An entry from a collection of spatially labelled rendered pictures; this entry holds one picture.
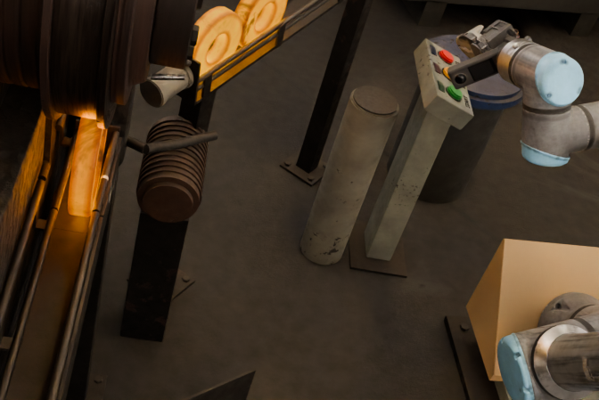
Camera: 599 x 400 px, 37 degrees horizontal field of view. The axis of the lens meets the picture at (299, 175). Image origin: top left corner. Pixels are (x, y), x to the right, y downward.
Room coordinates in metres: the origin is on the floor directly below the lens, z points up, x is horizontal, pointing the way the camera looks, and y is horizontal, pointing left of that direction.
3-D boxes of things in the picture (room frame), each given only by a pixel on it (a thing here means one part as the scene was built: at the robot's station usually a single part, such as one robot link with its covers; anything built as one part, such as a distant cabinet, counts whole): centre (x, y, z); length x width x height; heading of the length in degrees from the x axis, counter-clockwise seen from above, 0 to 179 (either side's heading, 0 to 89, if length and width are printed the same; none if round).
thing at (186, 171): (1.36, 0.25, 0.27); 0.22 x 0.13 x 0.53; 12
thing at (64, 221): (1.02, 0.33, 0.66); 0.19 x 0.07 x 0.01; 12
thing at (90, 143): (1.00, 0.32, 0.75); 0.18 x 0.03 x 0.18; 13
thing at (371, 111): (1.75, -0.12, 0.26); 0.12 x 0.12 x 0.52
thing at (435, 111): (1.82, -0.27, 0.31); 0.24 x 0.16 x 0.62; 12
